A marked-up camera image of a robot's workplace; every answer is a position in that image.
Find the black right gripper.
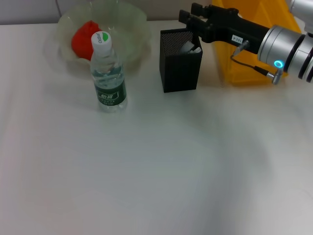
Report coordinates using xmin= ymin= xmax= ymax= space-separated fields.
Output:
xmin=179 ymin=2 xmax=269 ymax=55

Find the clear green-label water bottle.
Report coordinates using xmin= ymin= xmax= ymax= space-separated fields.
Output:
xmin=90 ymin=31 xmax=128 ymax=113

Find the right gripper grey cable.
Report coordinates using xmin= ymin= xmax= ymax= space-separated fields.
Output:
xmin=230 ymin=40 xmax=284 ymax=85

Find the yellow plastic bin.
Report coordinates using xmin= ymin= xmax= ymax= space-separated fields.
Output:
xmin=211 ymin=0 xmax=302 ymax=85

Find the black mesh pen holder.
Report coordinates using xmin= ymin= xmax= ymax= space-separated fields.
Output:
xmin=160 ymin=27 xmax=203 ymax=93

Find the grey marker pen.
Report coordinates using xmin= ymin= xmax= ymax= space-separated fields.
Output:
xmin=179 ymin=41 xmax=196 ymax=54

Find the orange fruit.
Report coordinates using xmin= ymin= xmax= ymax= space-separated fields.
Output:
xmin=71 ymin=21 xmax=102 ymax=59

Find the pale green glass fruit plate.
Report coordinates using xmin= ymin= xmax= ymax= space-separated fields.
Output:
xmin=57 ymin=0 xmax=150 ymax=73

